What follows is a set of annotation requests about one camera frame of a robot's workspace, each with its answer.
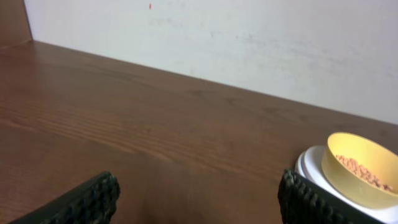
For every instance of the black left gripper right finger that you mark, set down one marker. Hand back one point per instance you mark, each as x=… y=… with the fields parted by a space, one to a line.
x=303 y=202

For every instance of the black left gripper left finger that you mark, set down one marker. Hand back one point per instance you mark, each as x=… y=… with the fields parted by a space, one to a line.
x=94 y=201

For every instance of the soybeans in bowl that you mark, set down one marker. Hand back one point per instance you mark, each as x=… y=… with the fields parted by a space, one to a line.
x=363 y=173

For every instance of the pale yellow bowl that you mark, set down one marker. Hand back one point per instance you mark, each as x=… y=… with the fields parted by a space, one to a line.
x=379 y=160

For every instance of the white digital kitchen scale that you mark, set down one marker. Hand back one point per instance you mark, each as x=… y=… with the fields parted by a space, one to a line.
x=309 y=165

